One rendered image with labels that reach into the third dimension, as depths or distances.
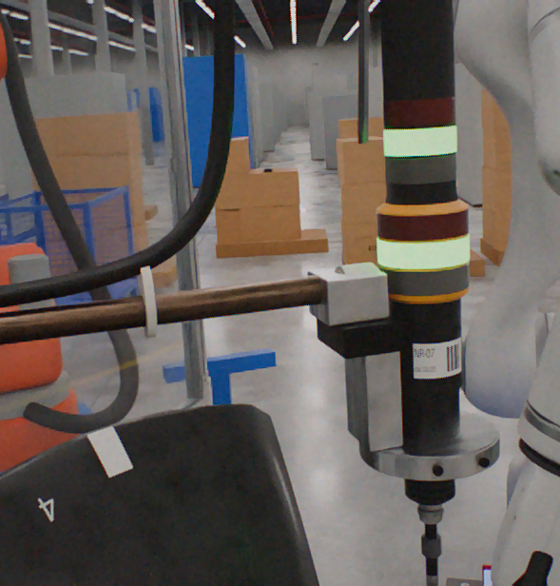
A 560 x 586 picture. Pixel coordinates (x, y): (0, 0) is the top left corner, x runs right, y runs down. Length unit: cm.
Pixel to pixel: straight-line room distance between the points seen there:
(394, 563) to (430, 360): 291
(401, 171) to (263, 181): 917
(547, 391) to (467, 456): 23
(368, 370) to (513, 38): 60
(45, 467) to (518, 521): 33
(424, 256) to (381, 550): 303
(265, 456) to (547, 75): 37
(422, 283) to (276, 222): 921
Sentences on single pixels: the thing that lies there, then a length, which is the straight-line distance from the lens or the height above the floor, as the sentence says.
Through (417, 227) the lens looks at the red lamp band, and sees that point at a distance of 42.
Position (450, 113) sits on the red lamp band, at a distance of 42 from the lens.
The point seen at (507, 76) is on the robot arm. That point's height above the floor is 163.
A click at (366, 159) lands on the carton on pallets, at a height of 106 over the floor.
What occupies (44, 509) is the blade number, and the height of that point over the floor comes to 140.
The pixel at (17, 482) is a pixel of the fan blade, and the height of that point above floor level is 142.
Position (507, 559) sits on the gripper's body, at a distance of 69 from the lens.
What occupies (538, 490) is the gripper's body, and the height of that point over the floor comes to 135.
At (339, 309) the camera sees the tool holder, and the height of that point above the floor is 153.
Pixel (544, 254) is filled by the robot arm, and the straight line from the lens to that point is 99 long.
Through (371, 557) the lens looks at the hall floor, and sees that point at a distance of 337.
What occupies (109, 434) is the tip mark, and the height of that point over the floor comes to 143.
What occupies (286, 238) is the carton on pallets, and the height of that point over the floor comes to 15.
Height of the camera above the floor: 163
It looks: 12 degrees down
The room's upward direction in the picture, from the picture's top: 4 degrees counter-clockwise
